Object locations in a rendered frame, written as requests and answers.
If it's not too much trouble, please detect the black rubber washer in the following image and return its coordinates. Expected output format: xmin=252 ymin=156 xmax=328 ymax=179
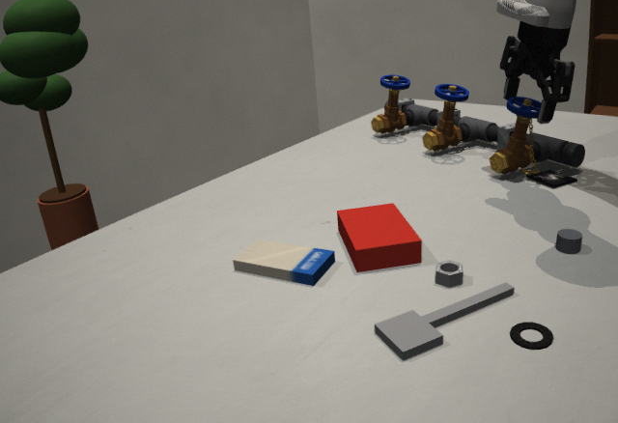
xmin=510 ymin=323 xmax=553 ymax=350

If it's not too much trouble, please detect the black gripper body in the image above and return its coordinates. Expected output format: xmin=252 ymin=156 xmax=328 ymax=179
xmin=518 ymin=21 xmax=571 ymax=80

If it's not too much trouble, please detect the red box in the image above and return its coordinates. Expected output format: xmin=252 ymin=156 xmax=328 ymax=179
xmin=337 ymin=203 xmax=422 ymax=272

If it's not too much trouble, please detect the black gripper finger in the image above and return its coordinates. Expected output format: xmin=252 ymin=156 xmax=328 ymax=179
xmin=530 ymin=58 xmax=575 ymax=124
xmin=500 ymin=36 xmax=529 ymax=100

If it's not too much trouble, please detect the dark grey hex nut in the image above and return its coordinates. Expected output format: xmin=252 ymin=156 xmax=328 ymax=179
xmin=435 ymin=260 xmax=464 ymax=288

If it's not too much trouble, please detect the dark grey short cylinder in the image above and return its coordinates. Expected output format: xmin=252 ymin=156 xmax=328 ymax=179
xmin=556 ymin=229 xmax=582 ymax=254

